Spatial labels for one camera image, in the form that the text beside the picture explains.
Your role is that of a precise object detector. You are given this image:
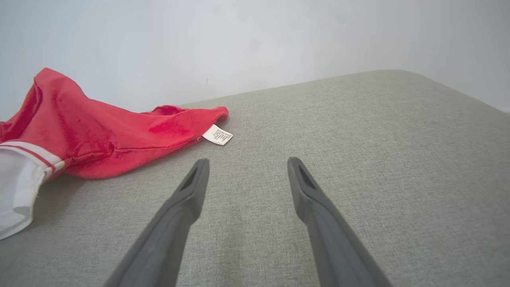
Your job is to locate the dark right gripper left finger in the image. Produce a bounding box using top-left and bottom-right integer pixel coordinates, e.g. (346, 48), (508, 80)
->
(104, 158), (210, 287)

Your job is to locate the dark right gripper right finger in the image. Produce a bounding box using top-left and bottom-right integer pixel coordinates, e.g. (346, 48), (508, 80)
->
(287, 157), (393, 287)

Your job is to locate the red shirt with white sleeves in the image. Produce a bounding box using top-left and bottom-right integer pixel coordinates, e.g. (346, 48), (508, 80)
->
(0, 68), (234, 240)

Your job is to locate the grey fabric sofa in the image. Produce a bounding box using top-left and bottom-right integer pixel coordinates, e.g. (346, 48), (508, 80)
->
(0, 70), (510, 287)

